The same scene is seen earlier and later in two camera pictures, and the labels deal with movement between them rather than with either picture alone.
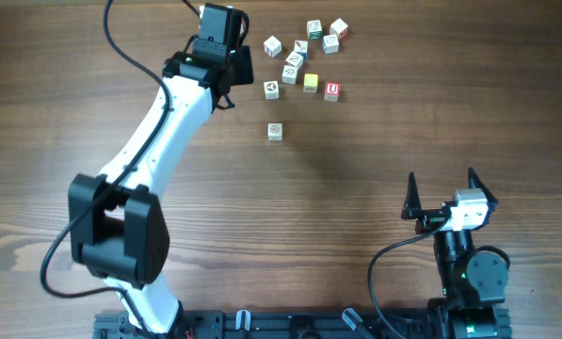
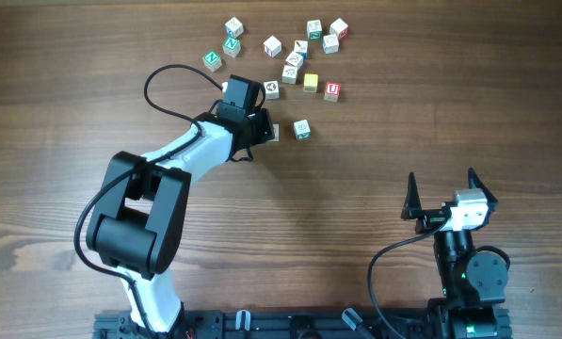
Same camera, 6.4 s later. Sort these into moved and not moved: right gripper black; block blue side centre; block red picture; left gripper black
Moved: left gripper black
Not moved: right gripper black; block red picture; block blue side centre
